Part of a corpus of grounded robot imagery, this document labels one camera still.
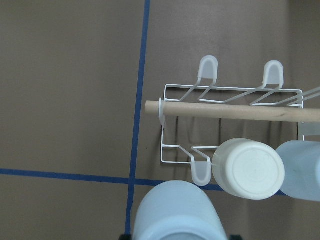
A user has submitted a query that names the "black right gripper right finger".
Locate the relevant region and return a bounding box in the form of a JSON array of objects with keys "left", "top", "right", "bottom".
[{"left": 229, "top": 235, "right": 242, "bottom": 240}]

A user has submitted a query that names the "white wire cup rack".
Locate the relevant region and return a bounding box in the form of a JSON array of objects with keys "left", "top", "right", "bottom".
[{"left": 145, "top": 55, "right": 320, "bottom": 187}]

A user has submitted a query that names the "cream white plastic cup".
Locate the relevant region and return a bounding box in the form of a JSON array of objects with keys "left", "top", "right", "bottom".
[{"left": 212, "top": 138, "right": 285, "bottom": 200}]

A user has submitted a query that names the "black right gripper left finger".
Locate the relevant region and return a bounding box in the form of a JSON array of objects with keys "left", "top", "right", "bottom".
[{"left": 119, "top": 234, "right": 132, "bottom": 240}]

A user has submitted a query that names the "light blue plastic cup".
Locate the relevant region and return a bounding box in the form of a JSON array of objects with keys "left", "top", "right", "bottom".
[{"left": 276, "top": 140, "right": 320, "bottom": 202}]

